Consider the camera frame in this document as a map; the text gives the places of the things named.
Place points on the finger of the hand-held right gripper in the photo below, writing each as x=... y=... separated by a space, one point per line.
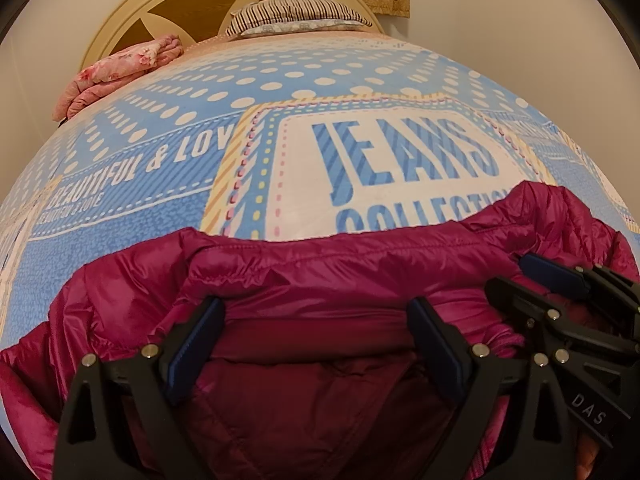
x=555 y=272
x=535 y=307

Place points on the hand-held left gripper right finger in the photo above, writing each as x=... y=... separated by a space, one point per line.
x=440 y=355

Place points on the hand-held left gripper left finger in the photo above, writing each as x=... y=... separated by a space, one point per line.
x=192 y=355

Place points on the magenta puffer jacket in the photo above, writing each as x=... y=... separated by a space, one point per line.
x=310 y=280

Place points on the bed with pink-blue cover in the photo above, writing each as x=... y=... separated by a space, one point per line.
x=150 y=185

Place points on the pink floral folded quilt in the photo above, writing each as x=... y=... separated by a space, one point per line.
x=120 y=67

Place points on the cream wooden bed headboard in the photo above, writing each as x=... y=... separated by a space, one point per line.
x=165 y=5

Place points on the striped pillow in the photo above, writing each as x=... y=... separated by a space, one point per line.
x=295 y=12

